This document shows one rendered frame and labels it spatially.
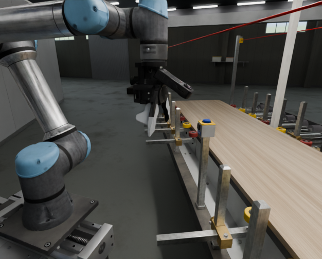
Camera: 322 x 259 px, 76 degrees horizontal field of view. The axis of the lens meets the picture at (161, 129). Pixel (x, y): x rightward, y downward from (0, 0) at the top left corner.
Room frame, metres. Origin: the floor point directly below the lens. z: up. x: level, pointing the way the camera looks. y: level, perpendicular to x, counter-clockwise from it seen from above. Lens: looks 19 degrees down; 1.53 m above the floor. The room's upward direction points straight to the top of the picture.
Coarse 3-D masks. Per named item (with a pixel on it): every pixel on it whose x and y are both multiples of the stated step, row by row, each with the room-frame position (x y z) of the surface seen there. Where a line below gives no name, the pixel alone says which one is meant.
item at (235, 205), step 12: (192, 144) 1.94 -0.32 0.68; (216, 168) 1.31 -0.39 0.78; (216, 180) 1.28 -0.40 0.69; (228, 192) 1.08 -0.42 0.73; (240, 192) 0.96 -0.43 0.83; (228, 204) 1.07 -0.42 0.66; (240, 204) 0.94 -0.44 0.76; (240, 216) 0.92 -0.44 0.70; (264, 240) 0.71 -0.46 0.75; (276, 240) 0.65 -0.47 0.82; (264, 252) 0.69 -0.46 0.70; (276, 252) 0.63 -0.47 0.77; (288, 252) 0.58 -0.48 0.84
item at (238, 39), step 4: (240, 36) 3.15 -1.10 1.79; (236, 40) 3.17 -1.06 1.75; (240, 40) 3.13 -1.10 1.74; (236, 44) 3.15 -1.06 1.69; (236, 48) 3.14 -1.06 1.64; (236, 52) 3.14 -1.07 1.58; (236, 56) 3.14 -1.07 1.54; (236, 60) 3.14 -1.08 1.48; (236, 64) 3.14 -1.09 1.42; (236, 68) 3.14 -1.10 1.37; (232, 72) 3.17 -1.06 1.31; (232, 76) 3.16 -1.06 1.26; (232, 80) 3.14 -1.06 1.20; (232, 84) 3.14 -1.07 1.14; (232, 88) 3.14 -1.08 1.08; (232, 92) 3.14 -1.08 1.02; (232, 96) 3.14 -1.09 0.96; (232, 100) 3.14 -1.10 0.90
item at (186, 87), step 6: (156, 72) 0.58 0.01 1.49; (162, 72) 0.58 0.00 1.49; (168, 72) 0.60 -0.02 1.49; (156, 78) 0.58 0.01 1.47; (162, 78) 0.58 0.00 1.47; (168, 78) 0.57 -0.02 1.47; (174, 78) 0.59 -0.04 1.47; (168, 84) 0.57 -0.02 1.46; (174, 84) 0.56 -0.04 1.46; (180, 84) 0.56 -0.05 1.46; (186, 84) 0.58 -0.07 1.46; (174, 90) 0.56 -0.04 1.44; (180, 90) 0.56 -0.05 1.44; (186, 90) 0.55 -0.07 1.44; (192, 90) 0.57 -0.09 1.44; (186, 96) 0.55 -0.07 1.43
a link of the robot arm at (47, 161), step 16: (32, 144) 0.59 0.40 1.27; (48, 144) 0.59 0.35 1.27; (16, 160) 0.52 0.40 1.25; (32, 160) 0.51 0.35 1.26; (48, 160) 0.53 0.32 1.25; (64, 160) 0.59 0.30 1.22; (32, 176) 0.50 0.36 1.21; (48, 176) 0.52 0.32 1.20; (32, 192) 0.50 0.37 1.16; (48, 192) 0.51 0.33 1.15
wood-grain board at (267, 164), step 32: (192, 128) 1.88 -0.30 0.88; (224, 128) 1.81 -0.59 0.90; (256, 128) 1.81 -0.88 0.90; (224, 160) 1.19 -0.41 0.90; (256, 160) 1.19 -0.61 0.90; (288, 160) 1.19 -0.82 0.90; (320, 160) 1.19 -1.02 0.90; (256, 192) 0.86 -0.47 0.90; (288, 192) 0.86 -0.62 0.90; (320, 192) 0.86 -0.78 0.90; (288, 224) 0.65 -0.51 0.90; (320, 224) 0.65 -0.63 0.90; (320, 256) 0.51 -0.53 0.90
